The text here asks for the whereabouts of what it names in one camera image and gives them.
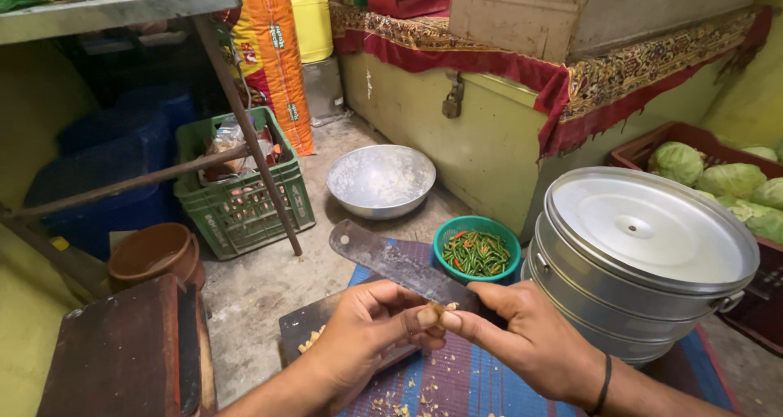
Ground person's right hand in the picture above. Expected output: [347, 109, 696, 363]
[440, 280, 608, 407]

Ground person's left hand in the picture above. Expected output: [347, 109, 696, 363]
[305, 280, 448, 407]

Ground dark metal cleaver knife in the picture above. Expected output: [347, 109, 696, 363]
[328, 219, 491, 320]

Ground small ginger piece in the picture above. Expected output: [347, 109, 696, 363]
[427, 301, 460, 330]

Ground pile of chopped ginger bits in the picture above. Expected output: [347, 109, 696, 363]
[297, 324, 327, 354]

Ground dark wooden cutting board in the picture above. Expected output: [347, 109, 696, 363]
[279, 289, 423, 373]

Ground blue striped woven mat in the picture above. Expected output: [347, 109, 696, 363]
[335, 240, 742, 417]

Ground black wristband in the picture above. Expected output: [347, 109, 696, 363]
[588, 352, 613, 417]

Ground scattered peel scraps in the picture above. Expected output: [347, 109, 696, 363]
[366, 355, 466, 417]

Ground heap of green chilies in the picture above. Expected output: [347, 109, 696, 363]
[442, 230, 512, 278]

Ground teal plastic basket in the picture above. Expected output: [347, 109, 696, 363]
[432, 215, 522, 286]

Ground aluminium steamer pot with lid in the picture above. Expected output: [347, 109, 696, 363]
[522, 166, 761, 369]

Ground steel mixing bowl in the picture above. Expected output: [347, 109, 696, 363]
[326, 145, 438, 221]

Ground green plastic crate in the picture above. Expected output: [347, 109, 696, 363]
[173, 106, 317, 261]

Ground pale green metal trunk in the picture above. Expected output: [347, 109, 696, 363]
[338, 49, 744, 244]

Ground brown plastic bucket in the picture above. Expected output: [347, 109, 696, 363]
[108, 222, 208, 293]

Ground green cabbage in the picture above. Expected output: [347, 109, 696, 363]
[739, 146, 779, 163]
[750, 177, 783, 210]
[648, 141, 706, 187]
[696, 163, 768, 199]
[714, 196, 783, 246]

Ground clear plastic bags of goods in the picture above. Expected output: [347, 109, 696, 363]
[201, 114, 283, 183]

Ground dark red plastic crate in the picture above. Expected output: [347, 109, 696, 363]
[608, 121, 783, 358]

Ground dark brown wooden stool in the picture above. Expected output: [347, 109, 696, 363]
[35, 274, 219, 417]

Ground square steel tin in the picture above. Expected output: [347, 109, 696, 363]
[301, 55, 346, 128]

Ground metal padlock latch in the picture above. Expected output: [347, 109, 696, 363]
[441, 69, 466, 120]

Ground red patterned cloth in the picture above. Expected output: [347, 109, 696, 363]
[330, 2, 774, 160]

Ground orange woven sack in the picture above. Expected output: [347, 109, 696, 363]
[213, 0, 316, 157]

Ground blue plastic barrel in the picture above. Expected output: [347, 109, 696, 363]
[23, 83, 198, 263]

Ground yellow plastic jerry can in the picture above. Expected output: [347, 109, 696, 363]
[288, 0, 335, 64]

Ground large cardboard box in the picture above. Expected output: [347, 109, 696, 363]
[448, 0, 769, 64]

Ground grey metal table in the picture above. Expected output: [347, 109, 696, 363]
[0, 0, 304, 302]

